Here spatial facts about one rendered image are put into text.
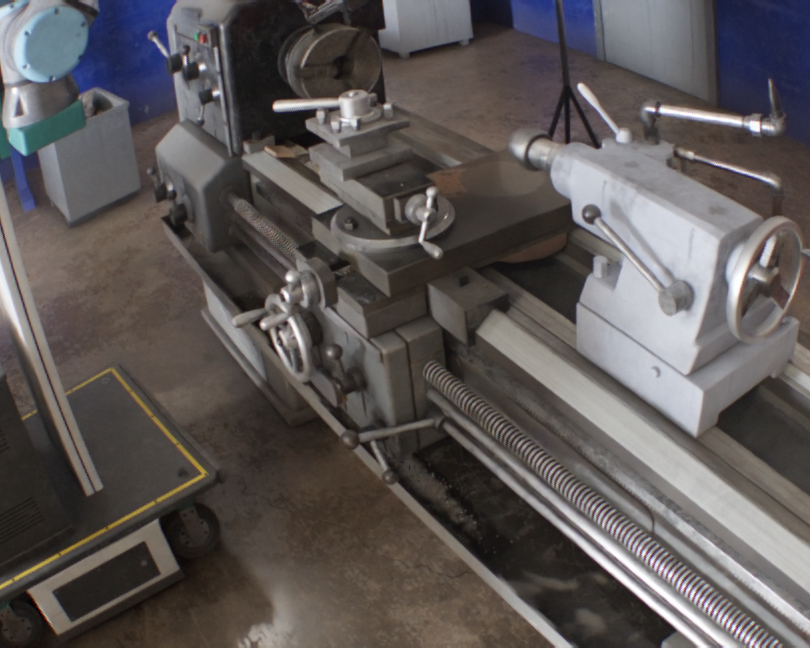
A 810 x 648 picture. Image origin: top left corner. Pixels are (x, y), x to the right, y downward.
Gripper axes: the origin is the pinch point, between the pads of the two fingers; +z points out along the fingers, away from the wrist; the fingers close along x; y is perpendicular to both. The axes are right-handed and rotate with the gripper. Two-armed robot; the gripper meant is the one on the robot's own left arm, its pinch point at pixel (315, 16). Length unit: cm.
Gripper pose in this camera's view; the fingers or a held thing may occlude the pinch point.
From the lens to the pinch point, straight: 245.1
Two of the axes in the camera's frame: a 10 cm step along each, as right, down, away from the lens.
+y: 4.0, 6.4, 6.6
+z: -8.0, 5.9, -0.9
